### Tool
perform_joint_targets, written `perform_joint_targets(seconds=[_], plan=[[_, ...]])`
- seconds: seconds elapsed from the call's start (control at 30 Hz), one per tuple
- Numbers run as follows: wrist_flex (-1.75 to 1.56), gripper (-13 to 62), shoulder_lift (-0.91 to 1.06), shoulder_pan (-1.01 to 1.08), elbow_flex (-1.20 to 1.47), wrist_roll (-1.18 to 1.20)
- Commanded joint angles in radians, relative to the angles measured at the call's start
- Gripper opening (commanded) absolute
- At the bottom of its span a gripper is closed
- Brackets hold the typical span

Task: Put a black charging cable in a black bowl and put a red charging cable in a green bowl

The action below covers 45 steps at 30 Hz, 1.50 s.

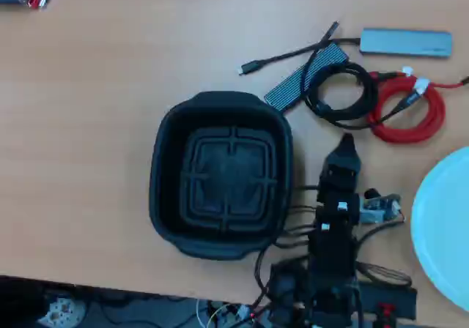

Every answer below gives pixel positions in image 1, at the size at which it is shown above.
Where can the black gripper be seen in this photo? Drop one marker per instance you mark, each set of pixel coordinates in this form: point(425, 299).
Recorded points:
point(339, 190)

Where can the black square bowl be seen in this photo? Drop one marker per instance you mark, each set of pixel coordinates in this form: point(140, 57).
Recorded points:
point(220, 174)

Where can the light blue plate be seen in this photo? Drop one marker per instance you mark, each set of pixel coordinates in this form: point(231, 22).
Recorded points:
point(447, 233)

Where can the red clamp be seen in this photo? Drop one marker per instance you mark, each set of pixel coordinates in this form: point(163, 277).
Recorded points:
point(385, 313)

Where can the white perforated disc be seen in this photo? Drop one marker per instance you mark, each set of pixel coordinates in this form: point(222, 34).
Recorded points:
point(62, 309)

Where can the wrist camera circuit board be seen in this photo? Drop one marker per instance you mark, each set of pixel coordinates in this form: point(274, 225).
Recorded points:
point(377, 207)

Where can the dark ribbed SSD enclosure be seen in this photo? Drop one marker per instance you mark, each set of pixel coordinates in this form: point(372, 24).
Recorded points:
point(289, 86)

